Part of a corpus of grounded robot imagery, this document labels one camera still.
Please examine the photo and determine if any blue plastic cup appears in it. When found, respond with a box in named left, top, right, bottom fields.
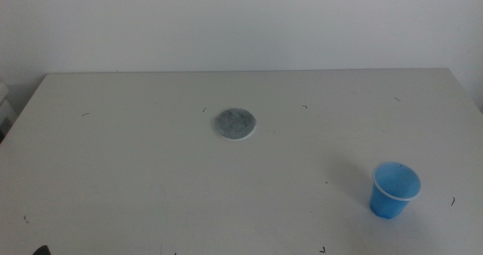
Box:
left=369, top=161, right=422, bottom=220

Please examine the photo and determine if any round grey cup mat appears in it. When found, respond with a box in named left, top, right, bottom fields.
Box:
left=213, top=107, right=258, bottom=142

